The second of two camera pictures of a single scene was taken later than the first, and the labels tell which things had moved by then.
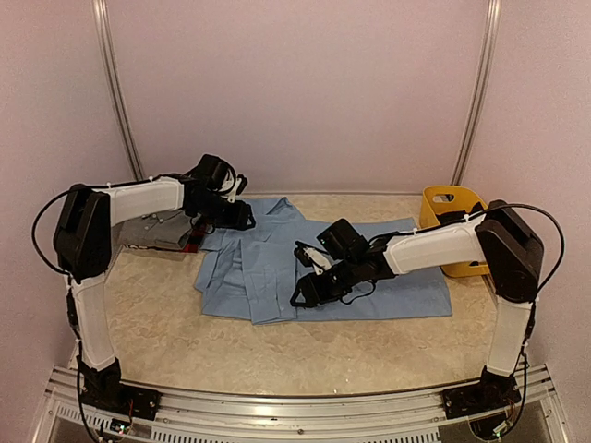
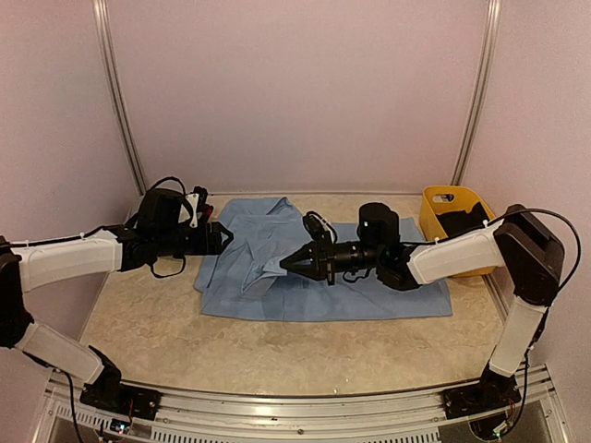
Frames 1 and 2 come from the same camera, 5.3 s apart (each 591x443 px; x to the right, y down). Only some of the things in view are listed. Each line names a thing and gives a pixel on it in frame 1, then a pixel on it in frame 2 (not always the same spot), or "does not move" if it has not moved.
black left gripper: (239, 219) -> (210, 240)
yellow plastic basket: (439, 199) does not move
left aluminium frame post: (108, 64) does not move
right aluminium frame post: (491, 29) does not move
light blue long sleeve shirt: (252, 273) does not move
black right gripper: (314, 292) -> (322, 261)
